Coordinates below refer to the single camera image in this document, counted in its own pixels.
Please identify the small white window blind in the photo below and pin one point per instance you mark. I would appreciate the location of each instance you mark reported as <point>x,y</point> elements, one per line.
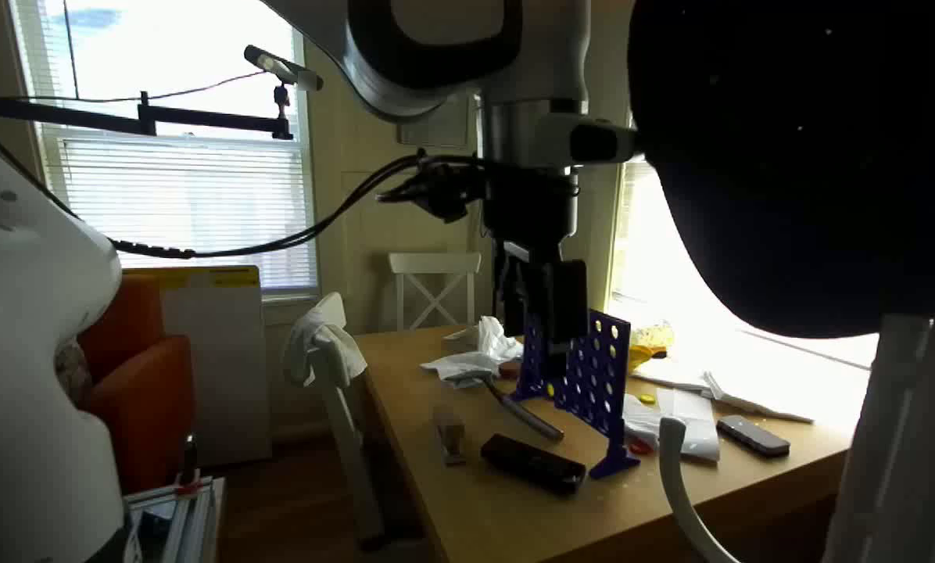
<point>185,198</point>

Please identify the orange armchair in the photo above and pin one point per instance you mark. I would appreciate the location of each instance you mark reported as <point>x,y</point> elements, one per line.
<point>138,396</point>

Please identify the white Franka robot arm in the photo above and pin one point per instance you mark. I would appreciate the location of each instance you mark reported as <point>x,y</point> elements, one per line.
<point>12,313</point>

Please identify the black boom-mounted camera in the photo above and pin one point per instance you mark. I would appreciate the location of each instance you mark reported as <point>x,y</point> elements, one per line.
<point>280,67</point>

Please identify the long grey metal tool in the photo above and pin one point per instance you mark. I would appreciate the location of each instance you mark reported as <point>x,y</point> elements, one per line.
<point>522,410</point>

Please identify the small yellow disc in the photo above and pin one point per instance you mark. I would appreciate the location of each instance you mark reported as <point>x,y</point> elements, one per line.
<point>647,396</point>

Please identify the white plastic bag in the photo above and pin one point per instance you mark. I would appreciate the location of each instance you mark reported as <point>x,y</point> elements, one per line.
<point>482,356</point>

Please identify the white plastic utensil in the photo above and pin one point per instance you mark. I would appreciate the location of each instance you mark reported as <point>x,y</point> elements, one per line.
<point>726,396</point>

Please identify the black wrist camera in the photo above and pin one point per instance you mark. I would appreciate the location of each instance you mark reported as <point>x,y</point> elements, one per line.
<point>438,189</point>

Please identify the blue connect four grid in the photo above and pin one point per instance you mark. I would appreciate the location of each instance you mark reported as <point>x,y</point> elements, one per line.
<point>592,386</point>

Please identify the white wooden chair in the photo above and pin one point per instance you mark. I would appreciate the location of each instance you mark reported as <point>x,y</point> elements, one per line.
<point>437,263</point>

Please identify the white board with yellow edge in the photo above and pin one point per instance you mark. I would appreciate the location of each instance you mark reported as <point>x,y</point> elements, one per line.
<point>221,365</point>

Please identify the white draped cloth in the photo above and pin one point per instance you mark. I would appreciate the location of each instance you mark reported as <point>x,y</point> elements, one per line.
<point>326,338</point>

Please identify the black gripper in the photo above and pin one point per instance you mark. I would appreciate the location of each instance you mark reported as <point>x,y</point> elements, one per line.
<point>529,204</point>

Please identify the patterned cushion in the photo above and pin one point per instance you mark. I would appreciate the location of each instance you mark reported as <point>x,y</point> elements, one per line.
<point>70,370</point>

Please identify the black remote control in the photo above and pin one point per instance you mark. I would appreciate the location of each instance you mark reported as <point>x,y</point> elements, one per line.
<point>751,440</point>
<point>533,464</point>

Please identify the yellow snack bag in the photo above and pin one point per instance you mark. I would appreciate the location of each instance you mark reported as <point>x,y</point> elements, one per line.
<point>652,346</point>

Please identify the grey chair frame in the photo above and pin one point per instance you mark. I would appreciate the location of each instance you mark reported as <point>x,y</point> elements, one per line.
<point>346,447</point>

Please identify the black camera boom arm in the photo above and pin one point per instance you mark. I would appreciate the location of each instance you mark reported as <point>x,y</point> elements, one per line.
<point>80,115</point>

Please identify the white box of tools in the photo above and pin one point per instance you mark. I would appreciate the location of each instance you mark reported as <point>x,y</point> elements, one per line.
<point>174,521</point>

